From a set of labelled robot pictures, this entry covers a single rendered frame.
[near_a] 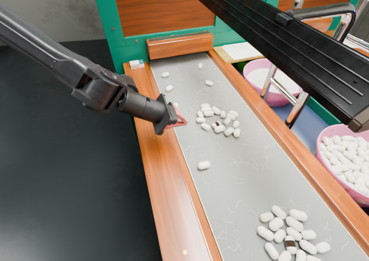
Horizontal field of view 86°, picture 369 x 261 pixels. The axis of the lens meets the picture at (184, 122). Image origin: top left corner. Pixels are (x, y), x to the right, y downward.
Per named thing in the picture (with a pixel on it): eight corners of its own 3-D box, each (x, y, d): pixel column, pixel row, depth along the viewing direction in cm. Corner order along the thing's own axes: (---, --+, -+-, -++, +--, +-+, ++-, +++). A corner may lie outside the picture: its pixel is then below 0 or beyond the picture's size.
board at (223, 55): (225, 64, 90) (225, 62, 90) (212, 49, 100) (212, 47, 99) (286, 53, 97) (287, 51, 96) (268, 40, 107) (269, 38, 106)
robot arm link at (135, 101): (113, 115, 43) (124, 93, 41) (109, 99, 48) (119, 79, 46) (140, 123, 48) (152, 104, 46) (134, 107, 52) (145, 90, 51)
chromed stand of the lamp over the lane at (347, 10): (240, 156, 67) (293, 15, 34) (216, 116, 80) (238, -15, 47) (287, 143, 71) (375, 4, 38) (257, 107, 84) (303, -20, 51)
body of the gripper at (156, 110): (166, 94, 54) (143, 84, 50) (176, 120, 48) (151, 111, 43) (154, 110, 57) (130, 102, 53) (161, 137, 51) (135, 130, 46)
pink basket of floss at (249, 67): (294, 120, 79) (304, 102, 72) (230, 99, 88) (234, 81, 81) (303, 85, 94) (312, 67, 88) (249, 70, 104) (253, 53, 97)
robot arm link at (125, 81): (81, 106, 41) (102, 73, 38) (80, 82, 49) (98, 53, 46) (131, 126, 48) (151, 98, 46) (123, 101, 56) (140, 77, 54)
